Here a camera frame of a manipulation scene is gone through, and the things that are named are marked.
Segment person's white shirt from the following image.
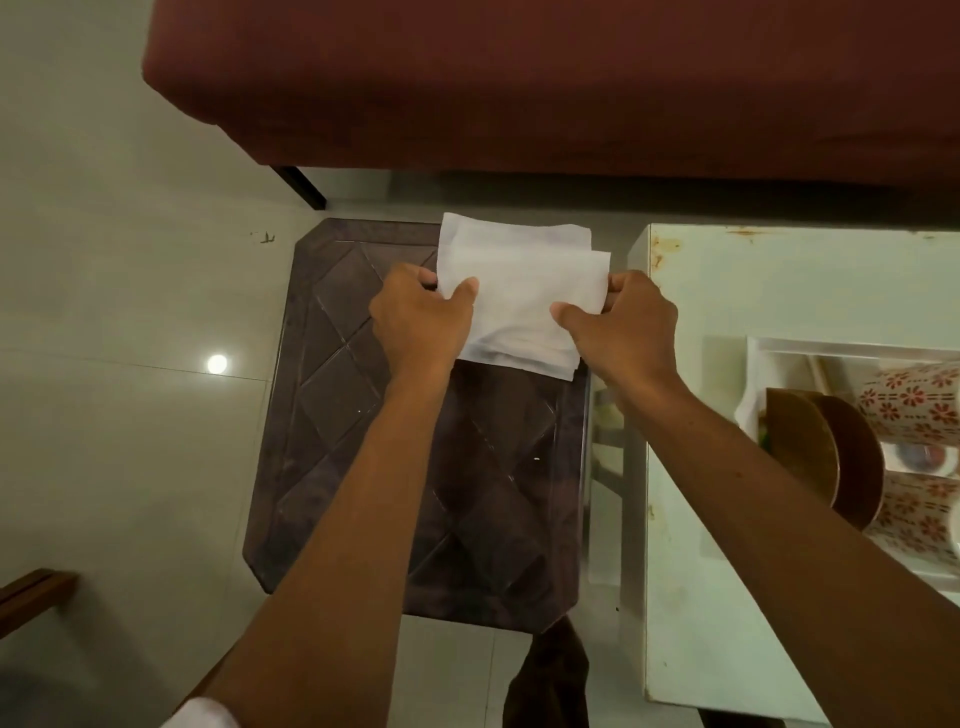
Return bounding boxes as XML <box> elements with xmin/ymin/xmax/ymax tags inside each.
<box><xmin>161</xmin><ymin>697</ymin><xmax>241</xmax><ymax>728</ymax></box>

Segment wooden napkin holder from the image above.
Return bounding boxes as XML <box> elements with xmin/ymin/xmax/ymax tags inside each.
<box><xmin>763</xmin><ymin>386</ymin><xmax>886</xmax><ymax>532</ymax></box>

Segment person's right forearm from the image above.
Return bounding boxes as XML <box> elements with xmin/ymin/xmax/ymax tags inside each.
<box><xmin>618</xmin><ymin>374</ymin><xmax>960</xmax><ymax>728</ymax></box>

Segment floral mug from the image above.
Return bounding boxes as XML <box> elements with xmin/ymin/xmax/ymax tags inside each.
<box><xmin>862</xmin><ymin>470</ymin><xmax>960</xmax><ymax>568</ymax></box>
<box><xmin>854</xmin><ymin>362</ymin><xmax>960</xmax><ymax>448</ymax></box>

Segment brown wooden chair frame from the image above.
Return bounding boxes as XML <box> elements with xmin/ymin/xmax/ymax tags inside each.
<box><xmin>0</xmin><ymin>568</ymin><xmax>80</xmax><ymax>640</ymax></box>

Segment person's left hand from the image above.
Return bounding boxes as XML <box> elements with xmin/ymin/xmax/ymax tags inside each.
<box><xmin>367</xmin><ymin>262</ymin><xmax>481</xmax><ymax>384</ymax></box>

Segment person's dark trousers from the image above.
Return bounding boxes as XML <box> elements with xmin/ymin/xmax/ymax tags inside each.
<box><xmin>500</xmin><ymin>616</ymin><xmax>590</xmax><ymax>728</ymax></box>

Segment dark brown plastic stool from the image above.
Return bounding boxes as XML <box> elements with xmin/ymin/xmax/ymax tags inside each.
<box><xmin>242</xmin><ymin>217</ymin><xmax>594</xmax><ymax>637</ymax></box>

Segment white paper napkins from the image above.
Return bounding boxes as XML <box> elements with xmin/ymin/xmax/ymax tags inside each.
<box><xmin>434</xmin><ymin>212</ymin><xmax>613</xmax><ymax>384</ymax></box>

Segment person's left forearm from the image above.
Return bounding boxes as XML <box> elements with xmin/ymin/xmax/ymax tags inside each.
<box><xmin>202</xmin><ymin>363</ymin><xmax>455</xmax><ymax>728</ymax></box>

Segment red fabric sofa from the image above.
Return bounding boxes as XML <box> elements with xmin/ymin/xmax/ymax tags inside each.
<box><xmin>142</xmin><ymin>0</ymin><xmax>960</xmax><ymax>211</ymax></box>

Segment white printed tray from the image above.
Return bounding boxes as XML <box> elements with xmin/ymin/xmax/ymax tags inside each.
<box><xmin>733</xmin><ymin>335</ymin><xmax>960</xmax><ymax>594</ymax></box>

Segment person's right hand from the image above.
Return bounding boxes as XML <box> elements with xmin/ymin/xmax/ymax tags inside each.
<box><xmin>549</xmin><ymin>269</ymin><xmax>688</xmax><ymax>399</ymax></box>

